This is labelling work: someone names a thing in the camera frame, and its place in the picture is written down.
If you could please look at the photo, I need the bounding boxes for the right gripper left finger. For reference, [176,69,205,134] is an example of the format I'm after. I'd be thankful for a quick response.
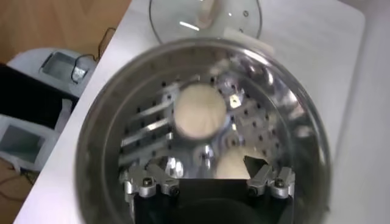
[120,158,180,203]

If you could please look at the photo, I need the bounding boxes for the steel steamer basket white handles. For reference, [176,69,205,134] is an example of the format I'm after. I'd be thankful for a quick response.
[74,26,333,224]

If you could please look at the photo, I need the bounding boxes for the glass lid with white handle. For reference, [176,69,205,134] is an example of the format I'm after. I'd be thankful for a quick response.
[148,0,263,46]

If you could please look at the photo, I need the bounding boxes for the white and black robot base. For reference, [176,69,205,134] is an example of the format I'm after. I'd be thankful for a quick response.
[0,47,98,174]

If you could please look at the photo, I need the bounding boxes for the white steamed baozi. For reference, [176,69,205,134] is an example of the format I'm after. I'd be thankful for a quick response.
[172,83,229,141]
[214,145,269,180]

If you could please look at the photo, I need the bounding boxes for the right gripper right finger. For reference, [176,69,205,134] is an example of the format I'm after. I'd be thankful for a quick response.
[243,155,296,200]

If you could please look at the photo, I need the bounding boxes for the thin black floor cable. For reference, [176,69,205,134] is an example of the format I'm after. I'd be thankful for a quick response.
[71,27,117,83]

